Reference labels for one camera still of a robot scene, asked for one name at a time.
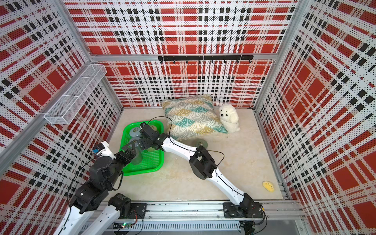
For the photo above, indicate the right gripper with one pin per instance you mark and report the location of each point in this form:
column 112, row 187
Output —
column 145, row 142

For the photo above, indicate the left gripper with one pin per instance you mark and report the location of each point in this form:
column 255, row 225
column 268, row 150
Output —
column 127, row 159

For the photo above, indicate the grey-green tea canister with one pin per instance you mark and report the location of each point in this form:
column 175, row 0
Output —
column 137, row 160
column 201, row 142

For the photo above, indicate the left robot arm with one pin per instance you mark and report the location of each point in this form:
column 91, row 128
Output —
column 104, row 173

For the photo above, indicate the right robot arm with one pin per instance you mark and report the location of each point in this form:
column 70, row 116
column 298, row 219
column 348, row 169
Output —
column 202, row 164

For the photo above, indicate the blue-grey tea canister back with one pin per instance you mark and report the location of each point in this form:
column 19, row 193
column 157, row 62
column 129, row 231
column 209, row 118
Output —
column 135, row 132

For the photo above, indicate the green plastic perforated basket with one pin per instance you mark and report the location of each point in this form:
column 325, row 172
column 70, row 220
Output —
column 152, row 160

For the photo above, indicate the fan-pattern cushion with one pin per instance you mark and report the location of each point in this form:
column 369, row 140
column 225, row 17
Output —
column 191, row 117

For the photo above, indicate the green circuit board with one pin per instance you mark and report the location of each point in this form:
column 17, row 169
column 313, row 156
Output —
column 122, row 226

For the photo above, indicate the white plush dog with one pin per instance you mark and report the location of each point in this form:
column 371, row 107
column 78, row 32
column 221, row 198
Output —
column 229, row 118

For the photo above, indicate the yellow sponge toy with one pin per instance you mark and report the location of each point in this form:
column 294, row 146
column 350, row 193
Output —
column 268, row 186

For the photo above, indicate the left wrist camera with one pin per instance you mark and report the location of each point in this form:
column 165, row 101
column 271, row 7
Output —
column 102, row 149

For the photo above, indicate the white wire mesh shelf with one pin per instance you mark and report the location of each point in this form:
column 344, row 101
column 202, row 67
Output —
column 72, row 100

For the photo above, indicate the black hook rail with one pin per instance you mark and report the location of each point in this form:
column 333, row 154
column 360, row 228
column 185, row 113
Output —
column 206, row 58

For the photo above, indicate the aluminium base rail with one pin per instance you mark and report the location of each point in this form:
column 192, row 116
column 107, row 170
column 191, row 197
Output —
column 190, row 211

